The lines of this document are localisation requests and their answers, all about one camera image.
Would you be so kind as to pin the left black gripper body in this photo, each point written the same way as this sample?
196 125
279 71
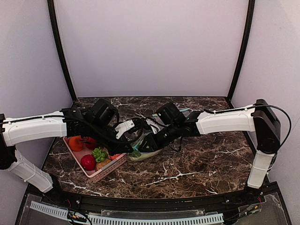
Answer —
122 147

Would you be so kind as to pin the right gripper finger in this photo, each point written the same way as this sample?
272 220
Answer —
148 140
148 148

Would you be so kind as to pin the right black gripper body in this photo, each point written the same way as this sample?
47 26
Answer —
151 142

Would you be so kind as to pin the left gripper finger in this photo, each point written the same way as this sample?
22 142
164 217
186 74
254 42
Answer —
126 148
122 153

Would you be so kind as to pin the clear zip bag blue zipper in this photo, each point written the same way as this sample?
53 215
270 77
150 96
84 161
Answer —
138 142

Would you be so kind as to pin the pink perforated plastic basket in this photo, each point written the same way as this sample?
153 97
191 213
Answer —
94 175

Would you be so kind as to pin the green toy leafy vegetable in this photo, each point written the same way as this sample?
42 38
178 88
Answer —
136 153

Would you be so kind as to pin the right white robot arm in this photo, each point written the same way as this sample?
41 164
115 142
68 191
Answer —
258 118

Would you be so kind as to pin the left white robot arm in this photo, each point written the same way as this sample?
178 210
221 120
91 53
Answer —
90 122

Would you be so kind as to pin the red toy tomato right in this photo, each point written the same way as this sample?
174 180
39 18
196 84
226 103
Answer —
115 156

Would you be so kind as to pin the red toy fruit left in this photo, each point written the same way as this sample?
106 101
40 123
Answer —
90 143

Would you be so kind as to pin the red toy fruit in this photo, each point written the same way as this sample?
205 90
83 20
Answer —
88 162
90 143

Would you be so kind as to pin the green toy bell pepper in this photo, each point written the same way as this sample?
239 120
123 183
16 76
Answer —
99 155

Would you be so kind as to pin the brown toy potato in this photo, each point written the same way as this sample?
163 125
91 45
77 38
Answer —
100 165

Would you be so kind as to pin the red toy fruit front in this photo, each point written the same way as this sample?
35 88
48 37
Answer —
88 162

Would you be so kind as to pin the orange toy fruit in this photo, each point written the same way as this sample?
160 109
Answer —
75 143

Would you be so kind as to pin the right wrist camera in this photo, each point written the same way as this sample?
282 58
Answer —
155 125

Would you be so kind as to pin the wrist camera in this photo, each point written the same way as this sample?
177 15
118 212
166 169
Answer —
125 126
155 125

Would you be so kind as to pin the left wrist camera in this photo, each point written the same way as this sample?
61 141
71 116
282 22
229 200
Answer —
125 126

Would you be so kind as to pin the white slotted cable duct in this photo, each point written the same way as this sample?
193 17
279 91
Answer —
110 217

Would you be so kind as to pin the black front rail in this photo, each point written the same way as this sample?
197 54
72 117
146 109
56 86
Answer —
227 203

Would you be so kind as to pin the left black frame post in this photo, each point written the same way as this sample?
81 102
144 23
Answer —
59 49

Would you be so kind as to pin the black frame post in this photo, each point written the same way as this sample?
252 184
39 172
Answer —
242 52
59 49

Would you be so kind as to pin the right black frame post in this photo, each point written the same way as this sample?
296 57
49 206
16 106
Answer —
242 52

